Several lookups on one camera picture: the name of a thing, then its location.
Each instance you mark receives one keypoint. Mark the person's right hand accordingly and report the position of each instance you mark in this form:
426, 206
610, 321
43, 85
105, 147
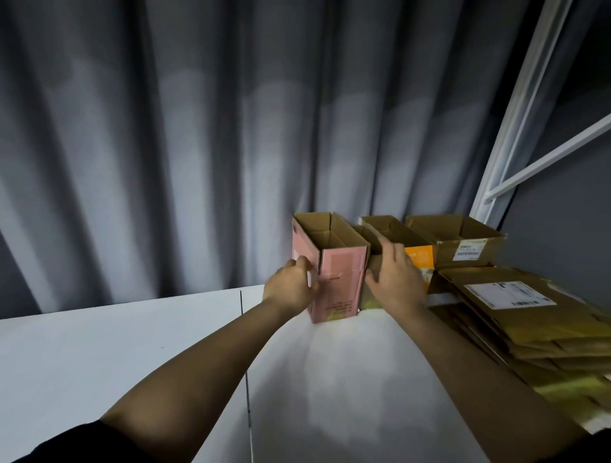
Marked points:
396, 281

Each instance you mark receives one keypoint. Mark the person's left hand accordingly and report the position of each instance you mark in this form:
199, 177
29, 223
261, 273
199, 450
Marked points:
291, 286

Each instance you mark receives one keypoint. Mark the pink lettered cardboard box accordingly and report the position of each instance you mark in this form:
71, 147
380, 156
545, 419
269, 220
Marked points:
332, 272

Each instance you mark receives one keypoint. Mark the orange and white carton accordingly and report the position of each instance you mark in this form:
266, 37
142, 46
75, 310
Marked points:
401, 237

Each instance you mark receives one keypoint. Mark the printed brown cardboard box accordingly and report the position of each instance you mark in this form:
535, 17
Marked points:
458, 238

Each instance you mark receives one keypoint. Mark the pile of cardboard boxes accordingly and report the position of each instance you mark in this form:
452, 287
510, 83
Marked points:
535, 324

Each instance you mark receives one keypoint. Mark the person's right forearm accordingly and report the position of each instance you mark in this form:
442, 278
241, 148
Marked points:
487, 386

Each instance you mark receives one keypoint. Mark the person's left forearm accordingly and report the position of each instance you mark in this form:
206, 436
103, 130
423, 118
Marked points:
191, 391

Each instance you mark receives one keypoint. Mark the white metal shelf rack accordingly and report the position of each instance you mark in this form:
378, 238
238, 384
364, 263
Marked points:
530, 124

